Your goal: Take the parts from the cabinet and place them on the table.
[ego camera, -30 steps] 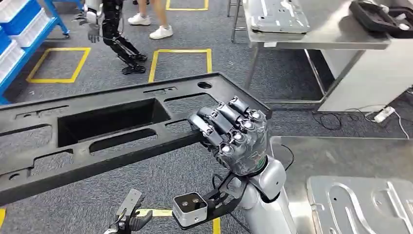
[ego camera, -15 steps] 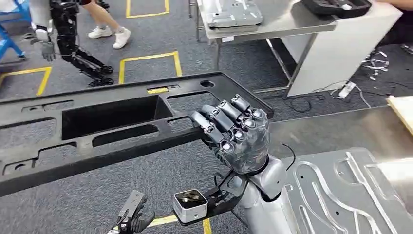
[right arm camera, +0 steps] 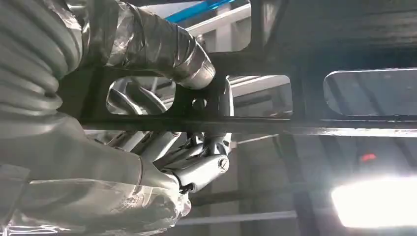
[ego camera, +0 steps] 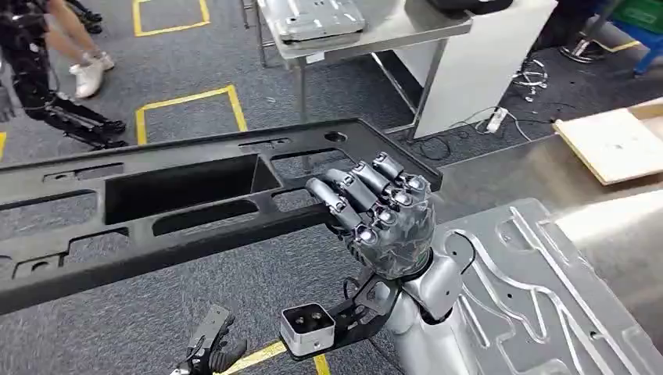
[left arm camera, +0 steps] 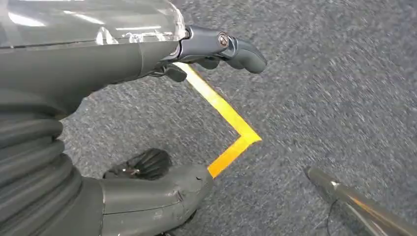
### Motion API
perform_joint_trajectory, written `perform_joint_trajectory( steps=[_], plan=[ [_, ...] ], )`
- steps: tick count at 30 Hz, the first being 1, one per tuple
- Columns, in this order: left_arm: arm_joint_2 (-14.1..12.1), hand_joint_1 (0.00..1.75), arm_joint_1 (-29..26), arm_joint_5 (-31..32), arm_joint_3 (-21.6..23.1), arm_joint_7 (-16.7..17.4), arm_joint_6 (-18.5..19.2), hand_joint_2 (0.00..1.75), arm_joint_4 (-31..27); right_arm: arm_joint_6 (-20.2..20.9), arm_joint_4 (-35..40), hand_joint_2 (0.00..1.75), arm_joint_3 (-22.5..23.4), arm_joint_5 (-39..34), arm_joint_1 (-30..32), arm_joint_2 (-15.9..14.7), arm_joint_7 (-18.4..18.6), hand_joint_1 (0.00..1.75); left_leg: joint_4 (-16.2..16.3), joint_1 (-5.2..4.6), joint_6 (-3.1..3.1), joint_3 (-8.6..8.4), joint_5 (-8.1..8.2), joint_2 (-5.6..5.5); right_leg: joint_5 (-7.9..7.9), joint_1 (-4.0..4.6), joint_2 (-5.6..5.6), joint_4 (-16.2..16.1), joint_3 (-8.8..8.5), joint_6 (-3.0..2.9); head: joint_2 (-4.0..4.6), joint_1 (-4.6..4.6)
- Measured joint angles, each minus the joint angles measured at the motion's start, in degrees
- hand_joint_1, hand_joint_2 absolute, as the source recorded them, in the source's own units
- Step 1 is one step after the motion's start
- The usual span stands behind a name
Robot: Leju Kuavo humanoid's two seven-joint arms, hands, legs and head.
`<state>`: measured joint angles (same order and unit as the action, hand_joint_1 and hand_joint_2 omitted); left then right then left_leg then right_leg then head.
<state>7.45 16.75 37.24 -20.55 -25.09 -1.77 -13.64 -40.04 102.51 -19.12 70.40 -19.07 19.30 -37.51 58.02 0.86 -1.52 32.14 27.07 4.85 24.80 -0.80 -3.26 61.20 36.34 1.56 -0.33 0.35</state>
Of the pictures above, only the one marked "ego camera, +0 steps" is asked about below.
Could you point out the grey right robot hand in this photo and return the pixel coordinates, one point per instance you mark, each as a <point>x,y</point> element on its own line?
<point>401,233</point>

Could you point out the long black plastic bracket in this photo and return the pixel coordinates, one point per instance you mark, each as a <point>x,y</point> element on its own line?
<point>155,259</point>

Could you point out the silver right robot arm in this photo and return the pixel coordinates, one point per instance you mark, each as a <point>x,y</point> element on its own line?
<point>430,341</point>

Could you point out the white power strip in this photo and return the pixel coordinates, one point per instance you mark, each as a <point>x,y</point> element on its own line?
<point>496,120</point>

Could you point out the large stamped silver metal panel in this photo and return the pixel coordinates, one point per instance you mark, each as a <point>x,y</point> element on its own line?
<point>523,321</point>

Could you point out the white cabinet panel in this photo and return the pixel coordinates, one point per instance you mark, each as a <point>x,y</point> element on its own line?
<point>476,67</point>

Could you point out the yellow floor tape strip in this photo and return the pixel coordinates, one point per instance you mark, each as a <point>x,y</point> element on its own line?
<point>259,356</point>

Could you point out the steel table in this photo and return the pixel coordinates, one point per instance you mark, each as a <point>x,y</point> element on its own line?
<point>393,26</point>

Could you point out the yellow floor tape square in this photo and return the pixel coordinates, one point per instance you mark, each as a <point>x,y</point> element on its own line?
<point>137,20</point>
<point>235,106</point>

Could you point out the robot's black foot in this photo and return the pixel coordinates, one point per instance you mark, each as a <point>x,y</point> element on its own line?
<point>207,336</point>

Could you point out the pale wooden board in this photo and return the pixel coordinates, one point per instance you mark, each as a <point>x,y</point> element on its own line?
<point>611,145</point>

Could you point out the stamped grey metal panel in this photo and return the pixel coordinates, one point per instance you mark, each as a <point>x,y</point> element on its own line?
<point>316,20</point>

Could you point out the chrome round base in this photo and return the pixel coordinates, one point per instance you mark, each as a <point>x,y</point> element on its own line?
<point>580,52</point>

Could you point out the green plastic crate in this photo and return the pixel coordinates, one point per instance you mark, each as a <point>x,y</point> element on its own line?
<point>642,13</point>

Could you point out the person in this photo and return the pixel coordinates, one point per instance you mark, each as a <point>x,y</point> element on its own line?
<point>88,72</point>

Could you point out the black camera mounting bracket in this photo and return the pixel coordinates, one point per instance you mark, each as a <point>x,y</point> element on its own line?
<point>368,305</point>

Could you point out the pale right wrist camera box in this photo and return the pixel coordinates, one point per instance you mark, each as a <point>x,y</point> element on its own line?
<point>308,334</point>

